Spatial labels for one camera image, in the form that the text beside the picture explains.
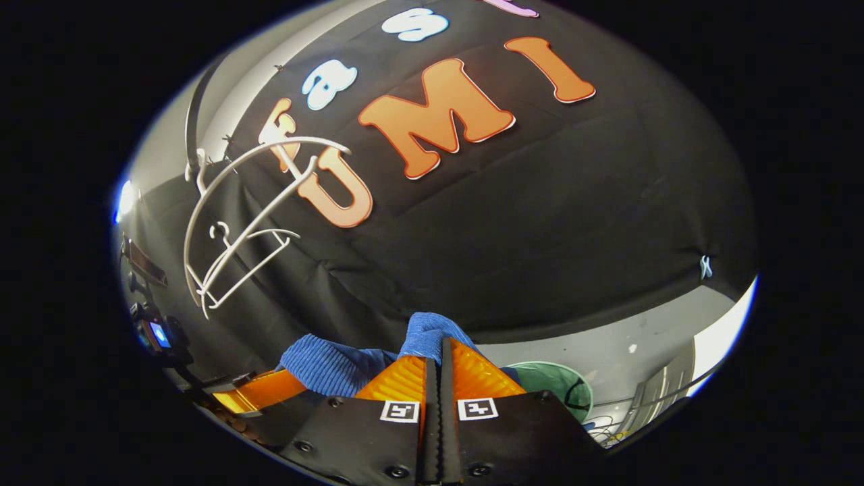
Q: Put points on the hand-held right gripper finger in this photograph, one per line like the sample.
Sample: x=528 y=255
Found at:
x=447 y=439
x=430 y=432

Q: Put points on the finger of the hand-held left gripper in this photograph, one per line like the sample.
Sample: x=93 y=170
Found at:
x=263 y=390

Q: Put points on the green laundry hamper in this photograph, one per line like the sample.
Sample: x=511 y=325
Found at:
x=553 y=381

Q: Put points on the white plastic clothes hanger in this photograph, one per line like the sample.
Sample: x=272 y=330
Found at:
x=202 y=196
x=270 y=233

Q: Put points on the black clothes rack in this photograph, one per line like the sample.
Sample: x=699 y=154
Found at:
x=196 y=115

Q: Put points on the small ceiling light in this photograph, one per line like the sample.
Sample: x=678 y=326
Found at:
x=125 y=199

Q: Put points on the black backdrop cloth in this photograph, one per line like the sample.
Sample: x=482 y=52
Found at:
x=540 y=236

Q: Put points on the row of small black clips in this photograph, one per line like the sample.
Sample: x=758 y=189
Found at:
x=279 y=68

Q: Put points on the pale blue clip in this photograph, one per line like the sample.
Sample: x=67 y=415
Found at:
x=705 y=266

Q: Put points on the grey metal frame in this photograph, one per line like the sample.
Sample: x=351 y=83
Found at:
x=651 y=398

